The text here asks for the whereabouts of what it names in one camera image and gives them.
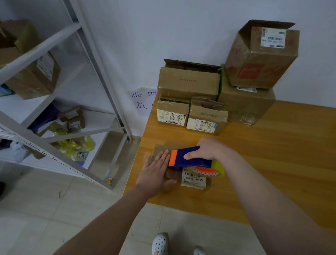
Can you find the person's right hand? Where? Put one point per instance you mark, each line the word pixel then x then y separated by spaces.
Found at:
pixel 212 148

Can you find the blue orange tape dispenser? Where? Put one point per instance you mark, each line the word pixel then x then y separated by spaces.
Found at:
pixel 189 156

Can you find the large worn shelf carton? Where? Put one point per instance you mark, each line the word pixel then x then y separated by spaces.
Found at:
pixel 29 76

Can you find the box barcode label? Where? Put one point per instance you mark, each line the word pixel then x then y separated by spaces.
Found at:
pixel 194 181

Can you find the person's left hand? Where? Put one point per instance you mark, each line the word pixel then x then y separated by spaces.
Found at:
pixel 155 176

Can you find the yellow plastic bag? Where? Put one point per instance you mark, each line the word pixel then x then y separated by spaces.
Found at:
pixel 73 144

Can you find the white perforated clog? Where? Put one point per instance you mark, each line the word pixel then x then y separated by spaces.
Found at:
pixel 199 251
pixel 160 244

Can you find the person's left forearm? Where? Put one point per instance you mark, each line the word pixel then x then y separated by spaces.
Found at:
pixel 99 228

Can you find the grey metal shelf rack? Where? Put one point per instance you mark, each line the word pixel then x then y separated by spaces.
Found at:
pixel 42 44

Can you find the person's right forearm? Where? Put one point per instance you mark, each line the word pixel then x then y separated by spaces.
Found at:
pixel 283 207

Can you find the white plastic bag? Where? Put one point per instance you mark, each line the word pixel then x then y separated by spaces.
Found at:
pixel 13 152

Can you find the wooden table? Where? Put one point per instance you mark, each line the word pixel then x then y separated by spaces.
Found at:
pixel 299 152

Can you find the stack of cardboard boxes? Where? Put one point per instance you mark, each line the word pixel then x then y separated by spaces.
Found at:
pixel 186 84

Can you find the white paper wall sign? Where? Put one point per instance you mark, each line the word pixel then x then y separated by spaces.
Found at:
pixel 143 101

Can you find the dark blue bag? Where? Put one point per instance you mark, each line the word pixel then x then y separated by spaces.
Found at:
pixel 46 118

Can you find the small open carton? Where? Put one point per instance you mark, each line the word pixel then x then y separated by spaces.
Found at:
pixel 69 118

